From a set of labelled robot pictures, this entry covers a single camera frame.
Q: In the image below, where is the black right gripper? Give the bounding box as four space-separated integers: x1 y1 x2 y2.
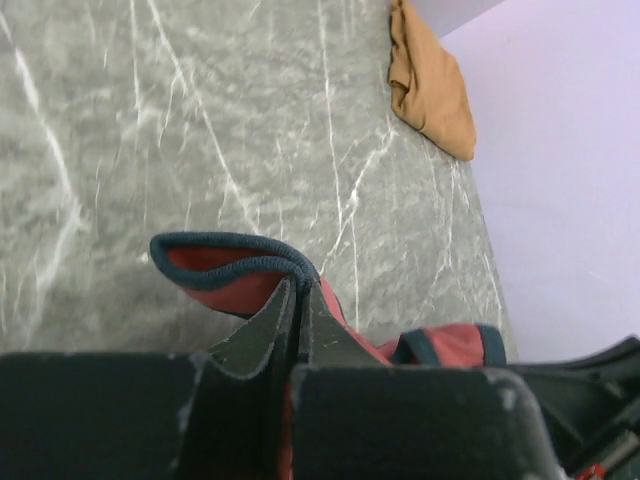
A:
509 336 639 479

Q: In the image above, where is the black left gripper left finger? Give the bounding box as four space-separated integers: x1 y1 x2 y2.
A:
1 280 292 479

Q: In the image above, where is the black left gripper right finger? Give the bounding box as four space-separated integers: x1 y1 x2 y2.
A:
290 285 562 479

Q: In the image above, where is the red printed tank top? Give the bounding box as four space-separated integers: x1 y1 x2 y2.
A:
150 232 507 479

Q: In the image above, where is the tan tank top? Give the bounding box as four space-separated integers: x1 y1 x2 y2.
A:
388 1 477 161

